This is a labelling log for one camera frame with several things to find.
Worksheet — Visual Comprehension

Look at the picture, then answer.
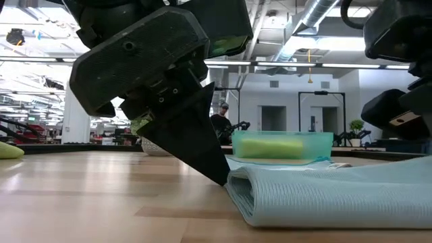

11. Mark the white square pillar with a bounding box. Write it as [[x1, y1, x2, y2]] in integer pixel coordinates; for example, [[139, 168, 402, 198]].
[[61, 84, 94, 144]]

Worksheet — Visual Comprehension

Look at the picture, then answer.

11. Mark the black ceiling cable reel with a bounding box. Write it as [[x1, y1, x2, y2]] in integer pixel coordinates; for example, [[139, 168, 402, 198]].
[[5, 28, 26, 47]]

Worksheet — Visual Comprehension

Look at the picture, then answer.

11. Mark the artificial green potted plant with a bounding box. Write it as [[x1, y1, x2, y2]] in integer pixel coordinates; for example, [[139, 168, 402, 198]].
[[130, 116, 173, 157]]

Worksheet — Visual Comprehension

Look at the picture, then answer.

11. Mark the teal translucent plastic basket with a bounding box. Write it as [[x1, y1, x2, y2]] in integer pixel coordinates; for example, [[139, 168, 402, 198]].
[[232, 130, 334, 160]]

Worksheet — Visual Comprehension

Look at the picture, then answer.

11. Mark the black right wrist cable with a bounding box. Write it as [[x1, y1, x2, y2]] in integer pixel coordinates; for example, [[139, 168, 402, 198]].
[[340, 0, 366, 30]]

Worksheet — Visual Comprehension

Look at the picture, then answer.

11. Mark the yellow microfiber towel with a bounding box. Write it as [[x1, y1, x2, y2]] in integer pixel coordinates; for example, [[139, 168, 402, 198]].
[[238, 138, 304, 159]]

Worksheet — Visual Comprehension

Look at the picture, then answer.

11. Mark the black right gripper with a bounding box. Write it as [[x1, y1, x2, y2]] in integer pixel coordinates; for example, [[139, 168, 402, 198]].
[[360, 59, 432, 141]]

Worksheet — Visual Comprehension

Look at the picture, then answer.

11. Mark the person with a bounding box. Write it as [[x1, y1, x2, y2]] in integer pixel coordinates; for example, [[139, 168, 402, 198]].
[[209, 102, 234, 144]]

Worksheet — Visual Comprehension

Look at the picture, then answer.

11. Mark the silver air duct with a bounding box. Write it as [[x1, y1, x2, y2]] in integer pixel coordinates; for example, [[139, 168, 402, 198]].
[[273, 0, 340, 63], [209, 67, 231, 105]]

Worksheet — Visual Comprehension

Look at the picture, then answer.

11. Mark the small background potted plant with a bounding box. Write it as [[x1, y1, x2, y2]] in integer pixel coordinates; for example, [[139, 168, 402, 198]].
[[349, 119, 365, 148]]

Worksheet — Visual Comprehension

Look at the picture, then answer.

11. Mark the ceiling strip light rail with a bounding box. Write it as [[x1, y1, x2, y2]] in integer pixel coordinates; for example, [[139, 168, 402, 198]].
[[0, 57, 78, 63], [204, 60, 411, 70]]

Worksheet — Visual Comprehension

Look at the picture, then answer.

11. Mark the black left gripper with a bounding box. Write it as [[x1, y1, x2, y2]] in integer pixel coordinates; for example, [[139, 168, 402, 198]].
[[47, 0, 232, 186]]

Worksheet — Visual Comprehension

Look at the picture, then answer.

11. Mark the light blue microfiber towel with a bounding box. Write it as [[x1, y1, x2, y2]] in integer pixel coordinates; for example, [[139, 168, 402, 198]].
[[224, 155, 432, 230]]

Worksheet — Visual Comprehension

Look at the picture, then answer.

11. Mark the yellow hanging cord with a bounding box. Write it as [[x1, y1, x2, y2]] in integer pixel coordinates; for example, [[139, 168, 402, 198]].
[[306, 49, 314, 84]]

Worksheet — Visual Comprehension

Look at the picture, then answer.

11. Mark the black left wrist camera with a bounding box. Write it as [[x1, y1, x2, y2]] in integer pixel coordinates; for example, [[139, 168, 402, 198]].
[[178, 0, 254, 58]]

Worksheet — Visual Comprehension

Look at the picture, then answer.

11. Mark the lime green microfiber towel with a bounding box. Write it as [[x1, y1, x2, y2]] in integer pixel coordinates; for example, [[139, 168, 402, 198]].
[[0, 140, 25, 160]]

